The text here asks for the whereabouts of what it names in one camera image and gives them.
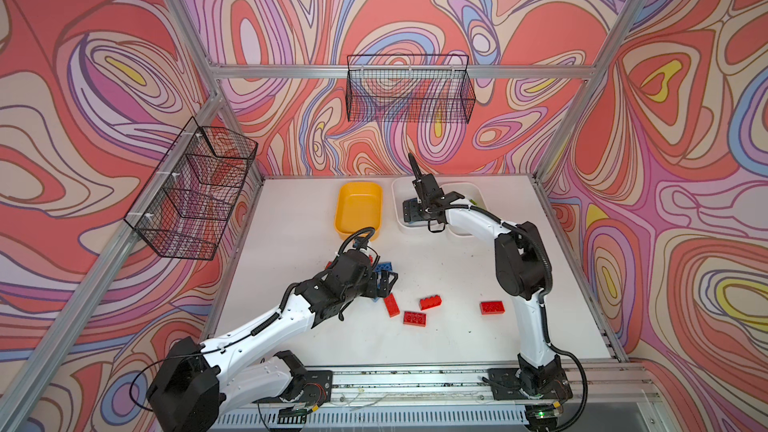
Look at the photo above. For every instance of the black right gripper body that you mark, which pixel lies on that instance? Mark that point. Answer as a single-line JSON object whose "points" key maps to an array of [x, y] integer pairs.
{"points": [[419, 211]]}

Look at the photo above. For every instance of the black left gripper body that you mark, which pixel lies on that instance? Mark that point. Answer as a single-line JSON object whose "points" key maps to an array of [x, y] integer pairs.
{"points": [[370, 288]]}

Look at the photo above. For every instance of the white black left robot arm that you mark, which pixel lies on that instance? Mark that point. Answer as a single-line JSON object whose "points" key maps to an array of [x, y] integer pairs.
{"points": [[199, 381]]}

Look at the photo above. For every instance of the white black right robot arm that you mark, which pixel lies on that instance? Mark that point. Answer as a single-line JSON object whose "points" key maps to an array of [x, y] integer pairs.
{"points": [[522, 269]]}

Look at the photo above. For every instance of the blue lego brick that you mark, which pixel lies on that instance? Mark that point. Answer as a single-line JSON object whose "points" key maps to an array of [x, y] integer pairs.
{"points": [[384, 267]]}

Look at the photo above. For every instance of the red lego brick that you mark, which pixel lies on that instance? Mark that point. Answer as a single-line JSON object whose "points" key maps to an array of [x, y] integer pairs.
{"points": [[417, 319], [492, 308], [391, 305], [430, 302]]}

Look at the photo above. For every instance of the white middle plastic bin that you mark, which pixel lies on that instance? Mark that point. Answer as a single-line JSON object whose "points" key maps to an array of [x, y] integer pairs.
{"points": [[407, 209]]}

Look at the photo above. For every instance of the white plastic bin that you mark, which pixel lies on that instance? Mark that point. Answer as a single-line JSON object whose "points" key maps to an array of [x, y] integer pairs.
{"points": [[468, 190], [407, 209]]}

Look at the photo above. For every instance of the white right plastic bin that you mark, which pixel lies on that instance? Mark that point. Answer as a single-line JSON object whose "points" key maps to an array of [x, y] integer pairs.
{"points": [[468, 190]]}

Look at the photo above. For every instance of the yellow plastic bin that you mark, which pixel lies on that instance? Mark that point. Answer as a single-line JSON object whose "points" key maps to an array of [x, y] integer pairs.
{"points": [[359, 206]]}

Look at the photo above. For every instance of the aluminium rail at front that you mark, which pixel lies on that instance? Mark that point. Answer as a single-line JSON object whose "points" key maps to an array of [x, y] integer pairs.
{"points": [[604, 397]]}

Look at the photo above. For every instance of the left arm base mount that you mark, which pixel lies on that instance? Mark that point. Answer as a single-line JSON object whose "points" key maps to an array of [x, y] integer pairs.
{"points": [[305, 390]]}

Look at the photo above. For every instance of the black wire basket back wall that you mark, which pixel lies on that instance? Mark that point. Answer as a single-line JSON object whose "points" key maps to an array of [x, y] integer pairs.
{"points": [[410, 88]]}

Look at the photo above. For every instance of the black wire basket wall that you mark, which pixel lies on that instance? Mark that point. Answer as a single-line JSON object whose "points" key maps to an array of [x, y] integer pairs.
{"points": [[410, 88], [200, 179]]}

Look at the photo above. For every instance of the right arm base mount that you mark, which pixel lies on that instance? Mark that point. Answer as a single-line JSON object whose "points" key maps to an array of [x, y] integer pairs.
{"points": [[530, 382]]}

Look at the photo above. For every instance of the black wire basket left wall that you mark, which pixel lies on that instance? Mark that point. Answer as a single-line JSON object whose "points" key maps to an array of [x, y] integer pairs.
{"points": [[200, 179]]}

